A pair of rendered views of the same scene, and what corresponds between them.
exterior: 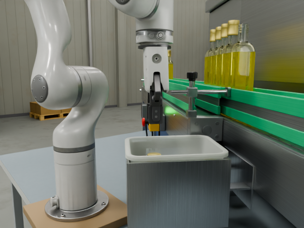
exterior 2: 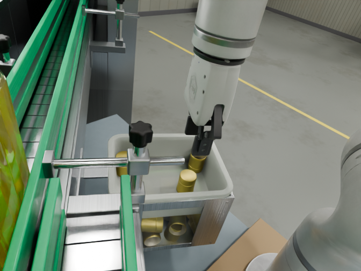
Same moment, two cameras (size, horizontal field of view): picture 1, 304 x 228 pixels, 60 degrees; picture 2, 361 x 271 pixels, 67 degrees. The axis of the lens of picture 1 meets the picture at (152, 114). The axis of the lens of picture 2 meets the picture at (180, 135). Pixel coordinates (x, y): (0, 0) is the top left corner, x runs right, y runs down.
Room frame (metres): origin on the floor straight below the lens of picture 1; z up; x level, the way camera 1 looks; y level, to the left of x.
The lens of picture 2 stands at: (0.98, -0.12, 1.37)
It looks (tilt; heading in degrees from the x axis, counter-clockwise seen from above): 37 degrees down; 168
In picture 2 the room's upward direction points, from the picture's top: 12 degrees clockwise
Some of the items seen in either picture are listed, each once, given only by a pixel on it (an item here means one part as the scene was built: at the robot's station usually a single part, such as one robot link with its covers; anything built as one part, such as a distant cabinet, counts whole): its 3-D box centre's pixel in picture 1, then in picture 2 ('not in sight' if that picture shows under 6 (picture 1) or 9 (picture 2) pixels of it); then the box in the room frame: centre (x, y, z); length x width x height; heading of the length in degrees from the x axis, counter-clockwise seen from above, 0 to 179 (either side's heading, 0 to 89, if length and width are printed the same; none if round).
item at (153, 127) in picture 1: (155, 122); not in sight; (1.15, -0.02, 0.96); 0.07 x 0.07 x 0.07; 7
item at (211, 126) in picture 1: (205, 128); (104, 215); (0.73, -0.15, 1.02); 0.09 x 0.04 x 0.07; 97
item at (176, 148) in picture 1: (172, 161); (165, 177); (0.60, -0.05, 0.97); 0.22 x 0.17 x 0.09; 97
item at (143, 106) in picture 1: (149, 111); not in sight; (1.43, 0.02, 0.96); 0.08 x 0.08 x 0.08; 7
